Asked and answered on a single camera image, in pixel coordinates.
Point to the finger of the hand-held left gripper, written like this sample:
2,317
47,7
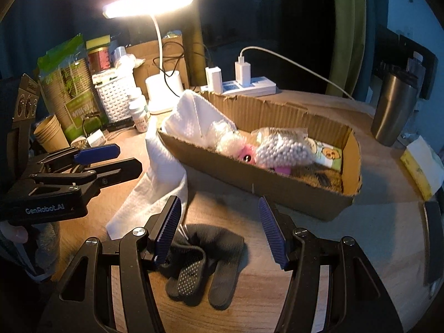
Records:
97,153
114,171

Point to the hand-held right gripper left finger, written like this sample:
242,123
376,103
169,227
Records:
168,232

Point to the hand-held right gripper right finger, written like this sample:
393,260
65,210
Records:
272,232

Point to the grey dotted knit gloves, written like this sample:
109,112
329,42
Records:
208,246

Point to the cardboard box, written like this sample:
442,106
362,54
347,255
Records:
277,187

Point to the white towel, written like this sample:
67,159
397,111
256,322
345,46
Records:
163,170

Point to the brown plush toy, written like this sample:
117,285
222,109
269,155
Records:
319,178

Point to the bag of cotton swabs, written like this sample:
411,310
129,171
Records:
284,151

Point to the pink plush toy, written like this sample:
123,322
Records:
248,152

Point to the cartoon print tissue pack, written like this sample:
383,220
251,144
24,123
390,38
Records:
327,154

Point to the white fluffy plush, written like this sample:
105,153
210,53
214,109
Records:
229,142

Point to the person's left hand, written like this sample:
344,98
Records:
15,233

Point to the white tape roll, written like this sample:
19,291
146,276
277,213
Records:
95,138

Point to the small green jar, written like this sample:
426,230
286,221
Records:
92,123

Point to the small black tool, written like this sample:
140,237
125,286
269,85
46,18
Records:
119,124

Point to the stack of kraft paper cups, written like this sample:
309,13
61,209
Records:
52,133

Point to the small white bottle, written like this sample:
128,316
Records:
136,105
142,122

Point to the white woven basket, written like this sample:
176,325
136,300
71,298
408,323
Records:
116,99

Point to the bagged pack of paper cups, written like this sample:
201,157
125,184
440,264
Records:
69,90

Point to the red can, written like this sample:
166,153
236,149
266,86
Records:
100,60

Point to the white crumpled plastic bag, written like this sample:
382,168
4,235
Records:
128,60

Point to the brown cardboard sheet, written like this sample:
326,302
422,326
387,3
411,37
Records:
147,55

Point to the yellow green sponge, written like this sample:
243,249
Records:
97,42

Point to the white charger plug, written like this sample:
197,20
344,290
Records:
242,73
214,79

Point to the white power strip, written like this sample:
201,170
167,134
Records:
256,85

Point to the teal curtain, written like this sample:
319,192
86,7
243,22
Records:
52,7

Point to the white desk lamp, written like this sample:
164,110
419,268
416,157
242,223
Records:
149,3

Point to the yellow white tissue pack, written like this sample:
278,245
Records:
421,170

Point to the black phone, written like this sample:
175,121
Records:
434,242

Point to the stainless steel tumbler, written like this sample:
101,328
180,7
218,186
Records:
393,111

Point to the yellow curtain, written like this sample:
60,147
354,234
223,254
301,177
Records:
347,24

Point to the black computer monitor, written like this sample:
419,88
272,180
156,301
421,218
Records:
421,55

